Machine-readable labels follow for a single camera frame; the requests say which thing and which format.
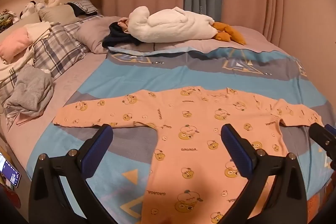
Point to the pink printed baby romper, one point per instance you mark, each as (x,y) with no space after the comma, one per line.
(189,155)

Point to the white goose plush toy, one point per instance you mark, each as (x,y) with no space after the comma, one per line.
(168,24)

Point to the white dog plush toy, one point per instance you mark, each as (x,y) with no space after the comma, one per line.
(27,10)

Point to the grey pillow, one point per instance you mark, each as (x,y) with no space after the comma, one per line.
(94,32)

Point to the blue patterned blanket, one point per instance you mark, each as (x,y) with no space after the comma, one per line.
(136,74)

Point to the bed with lavender sheet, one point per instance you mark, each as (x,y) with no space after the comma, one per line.
(78,71)

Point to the pink pillow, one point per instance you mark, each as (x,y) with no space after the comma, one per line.
(13,44)

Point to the smartphone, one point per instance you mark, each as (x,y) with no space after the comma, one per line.
(9,171)

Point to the plaid pillow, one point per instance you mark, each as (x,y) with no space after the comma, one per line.
(60,50)

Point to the dark navy garment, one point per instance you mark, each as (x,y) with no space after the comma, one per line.
(118,36)

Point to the cream plush toy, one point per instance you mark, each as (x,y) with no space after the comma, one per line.
(48,2)

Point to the grey crumpled garment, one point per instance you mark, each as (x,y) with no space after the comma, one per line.
(31,90)

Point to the folded striped cloth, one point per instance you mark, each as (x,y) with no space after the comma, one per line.
(84,6)

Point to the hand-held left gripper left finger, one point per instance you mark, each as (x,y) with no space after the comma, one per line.
(101,144)

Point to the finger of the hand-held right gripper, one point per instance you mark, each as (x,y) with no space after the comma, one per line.
(321,134)

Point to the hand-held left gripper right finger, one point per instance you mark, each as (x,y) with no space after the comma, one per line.
(233,145)

